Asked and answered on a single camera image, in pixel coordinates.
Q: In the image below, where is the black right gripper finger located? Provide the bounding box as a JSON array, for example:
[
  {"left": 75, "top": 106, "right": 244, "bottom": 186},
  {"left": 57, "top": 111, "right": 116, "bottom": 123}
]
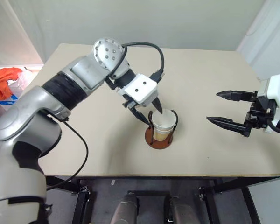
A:
[
  {"left": 216, "top": 90, "right": 257, "bottom": 102},
  {"left": 206, "top": 116, "right": 251, "bottom": 138}
]

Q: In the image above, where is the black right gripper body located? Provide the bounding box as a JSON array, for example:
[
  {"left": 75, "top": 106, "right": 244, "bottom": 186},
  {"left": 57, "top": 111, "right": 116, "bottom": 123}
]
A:
[{"left": 244, "top": 90, "right": 277, "bottom": 138}]

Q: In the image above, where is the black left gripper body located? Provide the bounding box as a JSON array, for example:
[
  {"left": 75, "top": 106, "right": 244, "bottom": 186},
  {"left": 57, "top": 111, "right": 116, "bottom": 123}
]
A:
[{"left": 122, "top": 93, "right": 140, "bottom": 110}]

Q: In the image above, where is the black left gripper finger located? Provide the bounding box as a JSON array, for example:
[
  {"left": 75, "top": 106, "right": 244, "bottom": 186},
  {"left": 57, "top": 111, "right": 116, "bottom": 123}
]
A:
[
  {"left": 151, "top": 97, "right": 164, "bottom": 115},
  {"left": 130, "top": 105, "right": 151, "bottom": 125}
]

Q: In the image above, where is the white paper cup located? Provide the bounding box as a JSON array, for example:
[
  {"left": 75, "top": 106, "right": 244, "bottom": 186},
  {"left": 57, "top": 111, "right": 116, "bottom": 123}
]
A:
[
  {"left": 153, "top": 129, "right": 173, "bottom": 142},
  {"left": 152, "top": 109, "right": 178, "bottom": 136}
]

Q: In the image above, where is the dark rounded grey shape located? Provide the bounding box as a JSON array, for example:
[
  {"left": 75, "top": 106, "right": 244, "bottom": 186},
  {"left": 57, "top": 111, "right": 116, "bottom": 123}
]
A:
[
  {"left": 170, "top": 196, "right": 203, "bottom": 224},
  {"left": 108, "top": 193, "right": 140, "bottom": 224}
]

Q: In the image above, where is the clear plastic bag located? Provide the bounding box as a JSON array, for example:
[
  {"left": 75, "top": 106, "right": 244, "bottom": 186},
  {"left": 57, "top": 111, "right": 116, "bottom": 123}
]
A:
[{"left": 8, "top": 69, "right": 35, "bottom": 98}]

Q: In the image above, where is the orange cloth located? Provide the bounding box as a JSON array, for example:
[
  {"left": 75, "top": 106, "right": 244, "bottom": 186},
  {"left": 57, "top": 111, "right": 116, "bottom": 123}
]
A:
[{"left": 0, "top": 67, "right": 23, "bottom": 101}]

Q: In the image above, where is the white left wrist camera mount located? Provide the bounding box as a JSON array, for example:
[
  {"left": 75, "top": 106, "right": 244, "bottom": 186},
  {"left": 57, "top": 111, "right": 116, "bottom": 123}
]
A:
[{"left": 118, "top": 73, "right": 159, "bottom": 107}]

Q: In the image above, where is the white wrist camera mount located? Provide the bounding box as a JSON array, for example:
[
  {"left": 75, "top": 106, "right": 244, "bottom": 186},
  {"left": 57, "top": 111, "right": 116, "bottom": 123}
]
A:
[
  {"left": 118, "top": 73, "right": 159, "bottom": 107},
  {"left": 258, "top": 74, "right": 280, "bottom": 134}
]

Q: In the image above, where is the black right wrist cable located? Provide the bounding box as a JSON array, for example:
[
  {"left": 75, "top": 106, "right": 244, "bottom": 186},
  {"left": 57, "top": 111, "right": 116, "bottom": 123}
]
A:
[{"left": 268, "top": 120, "right": 280, "bottom": 136}]

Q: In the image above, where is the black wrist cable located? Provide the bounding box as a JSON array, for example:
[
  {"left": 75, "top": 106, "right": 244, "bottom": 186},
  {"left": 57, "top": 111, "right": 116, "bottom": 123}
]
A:
[
  {"left": 268, "top": 120, "right": 280, "bottom": 136},
  {"left": 108, "top": 42, "right": 166, "bottom": 84}
]

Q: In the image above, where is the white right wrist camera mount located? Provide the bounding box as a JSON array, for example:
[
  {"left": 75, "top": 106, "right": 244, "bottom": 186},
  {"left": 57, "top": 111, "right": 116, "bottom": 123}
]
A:
[{"left": 258, "top": 74, "right": 280, "bottom": 134}]

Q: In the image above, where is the wire cup holder brown base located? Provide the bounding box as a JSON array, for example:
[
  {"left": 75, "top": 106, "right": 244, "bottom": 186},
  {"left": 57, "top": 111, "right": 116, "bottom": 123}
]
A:
[{"left": 145, "top": 110, "right": 180, "bottom": 150}]

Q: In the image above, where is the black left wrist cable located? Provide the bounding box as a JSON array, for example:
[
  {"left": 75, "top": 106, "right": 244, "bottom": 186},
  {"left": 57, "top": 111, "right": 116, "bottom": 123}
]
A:
[{"left": 108, "top": 42, "right": 166, "bottom": 84}]

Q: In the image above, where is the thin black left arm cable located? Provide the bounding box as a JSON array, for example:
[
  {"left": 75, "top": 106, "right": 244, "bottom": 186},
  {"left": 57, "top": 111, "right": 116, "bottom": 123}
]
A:
[{"left": 45, "top": 111, "right": 89, "bottom": 191}]

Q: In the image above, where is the black metal table frame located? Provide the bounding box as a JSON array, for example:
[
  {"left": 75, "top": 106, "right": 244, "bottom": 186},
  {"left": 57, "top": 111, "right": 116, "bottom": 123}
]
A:
[{"left": 45, "top": 176, "right": 280, "bottom": 224}]

